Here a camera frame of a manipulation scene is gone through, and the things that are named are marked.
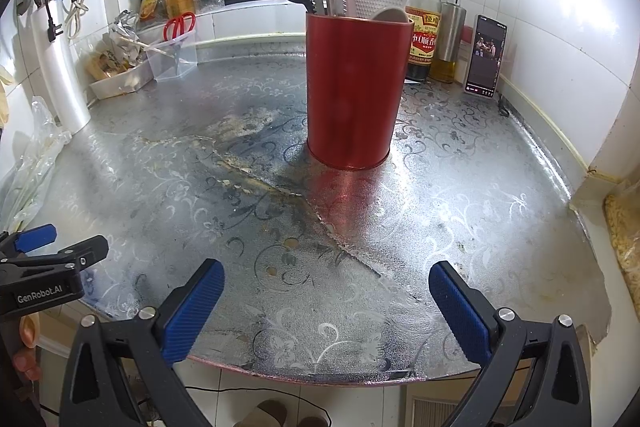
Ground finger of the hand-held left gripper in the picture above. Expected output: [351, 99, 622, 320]
[0, 234, 110, 282]
[0, 223, 57, 264]

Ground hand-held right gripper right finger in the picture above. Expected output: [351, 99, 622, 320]
[428, 260, 592, 427]

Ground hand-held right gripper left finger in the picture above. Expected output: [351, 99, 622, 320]
[59, 258, 226, 427]

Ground red metal canister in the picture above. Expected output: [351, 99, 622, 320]
[305, 11, 416, 170]

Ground large white soup spoon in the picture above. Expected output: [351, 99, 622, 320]
[370, 7, 408, 24]

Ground person's left hand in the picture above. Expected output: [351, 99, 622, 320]
[12, 312, 43, 383]

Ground clear plastic bag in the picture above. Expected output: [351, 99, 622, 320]
[0, 96, 73, 233]

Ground beige slipper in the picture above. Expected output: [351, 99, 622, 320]
[235, 399, 291, 427]

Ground cream rubber gloves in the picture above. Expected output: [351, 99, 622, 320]
[0, 64, 16, 125]

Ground white pipe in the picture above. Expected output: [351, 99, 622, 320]
[30, 0, 92, 135]

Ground white plastic tray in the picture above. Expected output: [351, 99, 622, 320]
[87, 59, 155, 100]

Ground bag of yellow noodles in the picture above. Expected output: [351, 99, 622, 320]
[602, 192, 640, 308]

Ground yellow snack packet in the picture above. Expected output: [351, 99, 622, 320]
[90, 49, 133, 80]

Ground clear plastic container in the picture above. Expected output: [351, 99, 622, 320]
[145, 32, 199, 82]

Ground thin light stick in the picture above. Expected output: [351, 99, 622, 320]
[132, 38, 176, 54]

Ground crumpled foil bag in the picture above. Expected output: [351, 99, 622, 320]
[107, 9, 143, 42]

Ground red scissors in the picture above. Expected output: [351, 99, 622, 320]
[165, 11, 197, 40]

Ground smartphone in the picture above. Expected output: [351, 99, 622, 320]
[464, 14, 508, 96]

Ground steel oil dispenser bottle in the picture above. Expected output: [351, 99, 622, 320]
[430, 0, 468, 84]

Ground white cable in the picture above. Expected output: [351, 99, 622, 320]
[64, 2, 90, 40]

